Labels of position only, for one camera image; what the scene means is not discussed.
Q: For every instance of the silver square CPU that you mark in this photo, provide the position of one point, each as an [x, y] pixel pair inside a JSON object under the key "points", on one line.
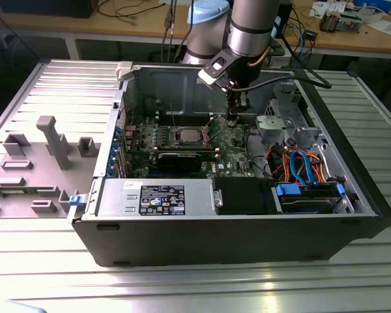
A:
{"points": [[187, 136]]}

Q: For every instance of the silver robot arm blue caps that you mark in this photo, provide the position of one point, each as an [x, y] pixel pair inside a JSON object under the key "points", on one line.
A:
{"points": [[251, 32]]}

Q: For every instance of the black RAM slot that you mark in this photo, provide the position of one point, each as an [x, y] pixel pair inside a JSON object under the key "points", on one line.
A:
{"points": [[185, 115], [185, 122]]}

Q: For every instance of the metal CPU socket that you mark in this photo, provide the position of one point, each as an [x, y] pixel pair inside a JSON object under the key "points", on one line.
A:
{"points": [[176, 137]]}

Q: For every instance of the round coin battery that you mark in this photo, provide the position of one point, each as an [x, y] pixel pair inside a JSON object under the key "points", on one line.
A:
{"points": [[233, 123]]}

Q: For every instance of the silver metal drive cage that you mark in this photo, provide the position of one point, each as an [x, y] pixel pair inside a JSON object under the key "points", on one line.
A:
{"points": [[281, 124]]}

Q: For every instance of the black tower box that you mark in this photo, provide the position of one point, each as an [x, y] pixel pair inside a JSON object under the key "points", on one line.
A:
{"points": [[286, 13]]}

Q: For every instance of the small black adapter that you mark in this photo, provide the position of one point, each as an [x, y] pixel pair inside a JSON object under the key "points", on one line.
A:
{"points": [[311, 35]]}

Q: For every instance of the green motherboard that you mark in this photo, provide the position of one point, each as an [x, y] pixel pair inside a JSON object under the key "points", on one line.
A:
{"points": [[228, 153]]}

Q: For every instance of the copper heatsink cooler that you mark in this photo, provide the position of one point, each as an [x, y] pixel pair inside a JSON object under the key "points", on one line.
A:
{"points": [[329, 23]]}

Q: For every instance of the white printed card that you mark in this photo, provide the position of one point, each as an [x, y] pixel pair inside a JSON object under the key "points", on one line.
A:
{"points": [[322, 8]]}

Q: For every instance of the black graphics card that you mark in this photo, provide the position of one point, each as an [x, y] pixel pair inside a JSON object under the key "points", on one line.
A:
{"points": [[179, 161]]}

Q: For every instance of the grey electronic box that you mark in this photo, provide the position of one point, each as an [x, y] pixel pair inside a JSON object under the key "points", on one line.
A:
{"points": [[348, 23]]}

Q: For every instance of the wooden desk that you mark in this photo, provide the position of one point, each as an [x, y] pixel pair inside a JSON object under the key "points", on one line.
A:
{"points": [[117, 23]]}

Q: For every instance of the hard disk in blue carrier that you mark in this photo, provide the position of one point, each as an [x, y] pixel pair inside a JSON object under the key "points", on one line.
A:
{"points": [[299, 203]]}

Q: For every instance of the white paper sheet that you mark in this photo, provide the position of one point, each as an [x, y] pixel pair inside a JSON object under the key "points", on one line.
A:
{"points": [[384, 26]]}

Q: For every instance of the blue plastic box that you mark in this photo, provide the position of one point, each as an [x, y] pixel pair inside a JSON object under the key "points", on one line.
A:
{"points": [[374, 3]]}

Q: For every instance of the black open PC case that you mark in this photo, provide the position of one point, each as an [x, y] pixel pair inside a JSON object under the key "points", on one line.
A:
{"points": [[215, 241]]}

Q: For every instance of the silver power supply unit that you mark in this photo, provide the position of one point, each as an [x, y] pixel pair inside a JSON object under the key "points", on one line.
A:
{"points": [[117, 199]]}

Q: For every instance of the blue case latch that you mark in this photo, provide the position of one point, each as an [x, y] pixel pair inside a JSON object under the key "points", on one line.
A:
{"points": [[76, 200]]}

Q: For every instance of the black monitor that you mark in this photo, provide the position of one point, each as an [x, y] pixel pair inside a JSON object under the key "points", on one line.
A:
{"points": [[45, 8]]}

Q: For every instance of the grey parts rack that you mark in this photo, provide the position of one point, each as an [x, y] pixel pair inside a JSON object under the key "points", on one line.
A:
{"points": [[42, 169]]}

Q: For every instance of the pale blue rounded object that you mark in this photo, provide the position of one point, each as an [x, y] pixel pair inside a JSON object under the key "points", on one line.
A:
{"points": [[23, 308]]}

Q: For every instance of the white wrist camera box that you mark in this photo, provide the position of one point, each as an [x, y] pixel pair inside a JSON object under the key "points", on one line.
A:
{"points": [[213, 73]]}

